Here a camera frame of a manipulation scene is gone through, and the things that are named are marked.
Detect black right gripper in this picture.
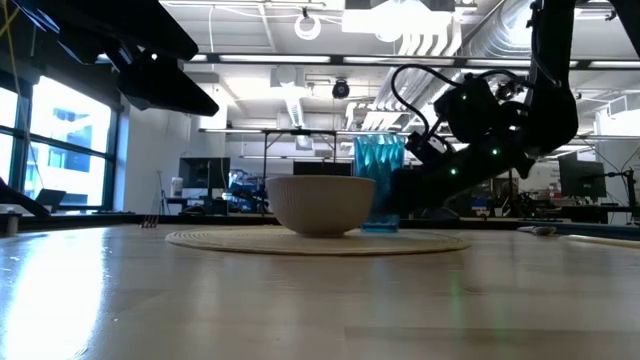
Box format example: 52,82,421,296
390,143,537,212

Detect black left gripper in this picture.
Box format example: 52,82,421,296
59,0,221,118

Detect blue faceted glass tumbler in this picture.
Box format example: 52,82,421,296
353,133,406,234

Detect white ribbed ceramic bowl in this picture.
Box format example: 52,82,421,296
265,174,377,238

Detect metal utensil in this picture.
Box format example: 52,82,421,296
516,225,558,237

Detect round woven beige placemat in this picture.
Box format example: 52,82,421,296
164,225,472,258

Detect black computer monitor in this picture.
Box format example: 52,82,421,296
558,152,608,201
178,157,232,190

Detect black room partition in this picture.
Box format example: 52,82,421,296
292,160,356,177

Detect large glass window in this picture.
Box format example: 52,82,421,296
0,74,119,214

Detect round black ceiling fixture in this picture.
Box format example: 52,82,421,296
331,78,352,101

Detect open laptop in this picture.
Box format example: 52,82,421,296
34,188,68,210

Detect person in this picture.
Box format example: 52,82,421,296
0,177,52,218

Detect grey cylindrical cup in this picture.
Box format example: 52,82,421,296
0,209,23,237

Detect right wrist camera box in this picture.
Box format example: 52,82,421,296
403,130,454,164

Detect black right camera cable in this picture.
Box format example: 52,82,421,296
389,63,524,137

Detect long ceiling light rail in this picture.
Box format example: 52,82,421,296
97,51,640,70

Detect black metal frame stand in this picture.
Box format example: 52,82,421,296
260,128,339,217

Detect white coiled ceiling cable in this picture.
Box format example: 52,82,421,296
293,13,323,42

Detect silver spiral air duct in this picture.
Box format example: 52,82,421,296
449,0,535,76

